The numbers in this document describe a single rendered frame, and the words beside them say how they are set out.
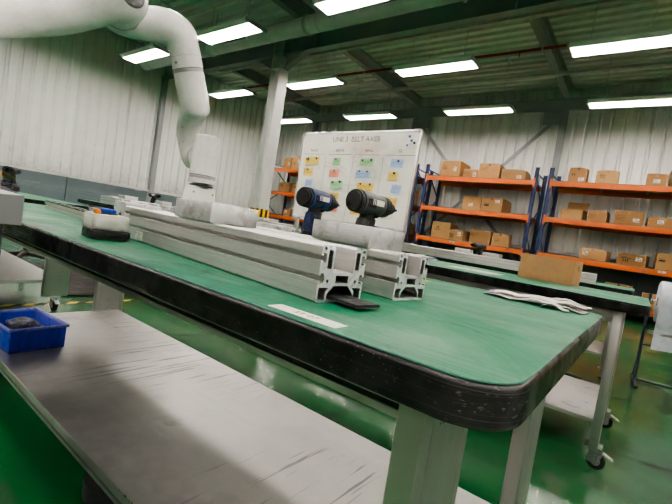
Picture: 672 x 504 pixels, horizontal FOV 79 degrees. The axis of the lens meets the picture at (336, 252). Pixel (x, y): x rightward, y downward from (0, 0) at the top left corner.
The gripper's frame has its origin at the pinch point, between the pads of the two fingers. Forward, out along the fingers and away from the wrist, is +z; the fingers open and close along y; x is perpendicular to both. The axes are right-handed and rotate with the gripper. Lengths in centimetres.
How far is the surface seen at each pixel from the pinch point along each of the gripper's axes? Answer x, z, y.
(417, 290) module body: 85, 1, -3
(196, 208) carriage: 47, -8, 24
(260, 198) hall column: -642, -52, -471
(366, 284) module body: 79, 1, 5
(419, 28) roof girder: -315, -373, -517
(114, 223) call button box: 21.3, -1.2, 31.3
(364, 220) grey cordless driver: 60, -11, -14
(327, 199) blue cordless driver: 38.8, -16.5, -20.3
